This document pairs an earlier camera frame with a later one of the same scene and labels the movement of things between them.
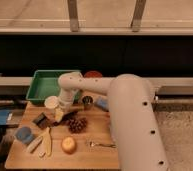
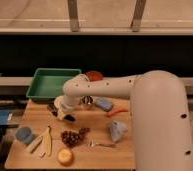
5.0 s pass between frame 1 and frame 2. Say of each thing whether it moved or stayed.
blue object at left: stayed
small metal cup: stayed
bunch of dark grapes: moved
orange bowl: stayed
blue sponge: stayed
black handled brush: moved
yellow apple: moved
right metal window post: stayed
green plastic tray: stayed
